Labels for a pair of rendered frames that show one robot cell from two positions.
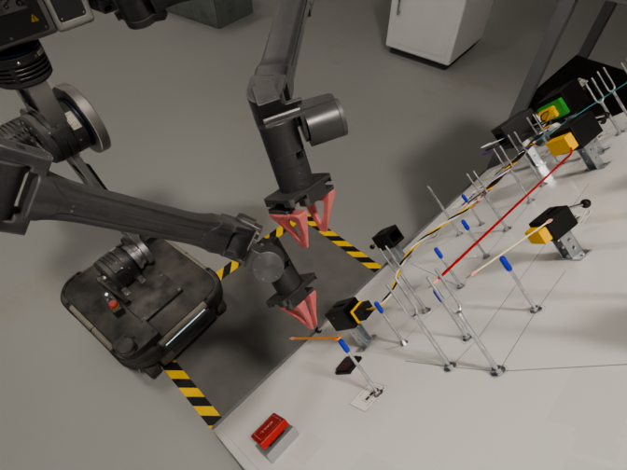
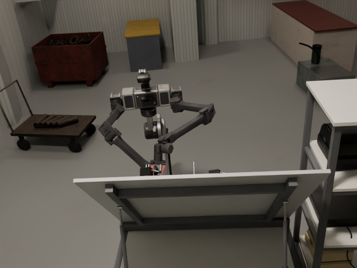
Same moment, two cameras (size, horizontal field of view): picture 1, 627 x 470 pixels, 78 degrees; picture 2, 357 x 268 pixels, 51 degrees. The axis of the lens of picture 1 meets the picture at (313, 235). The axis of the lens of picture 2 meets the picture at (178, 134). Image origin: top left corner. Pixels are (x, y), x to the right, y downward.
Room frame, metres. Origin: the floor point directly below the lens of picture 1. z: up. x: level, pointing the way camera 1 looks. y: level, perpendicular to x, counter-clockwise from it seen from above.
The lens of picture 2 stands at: (-0.74, -1.67, 2.70)
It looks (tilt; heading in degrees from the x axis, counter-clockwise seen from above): 30 degrees down; 51
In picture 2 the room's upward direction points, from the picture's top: 5 degrees counter-clockwise
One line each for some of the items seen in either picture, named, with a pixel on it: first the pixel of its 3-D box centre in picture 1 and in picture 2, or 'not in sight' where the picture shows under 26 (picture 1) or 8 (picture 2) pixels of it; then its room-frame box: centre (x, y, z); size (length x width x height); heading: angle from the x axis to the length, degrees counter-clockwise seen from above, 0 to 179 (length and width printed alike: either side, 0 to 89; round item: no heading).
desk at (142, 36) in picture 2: not in sight; (144, 43); (4.09, 5.10, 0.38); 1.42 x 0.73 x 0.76; 52
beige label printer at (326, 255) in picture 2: not in sight; (328, 243); (1.11, -0.89, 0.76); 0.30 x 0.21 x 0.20; 49
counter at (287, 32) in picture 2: not in sight; (307, 33); (6.46, 2.50, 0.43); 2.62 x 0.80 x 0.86; 52
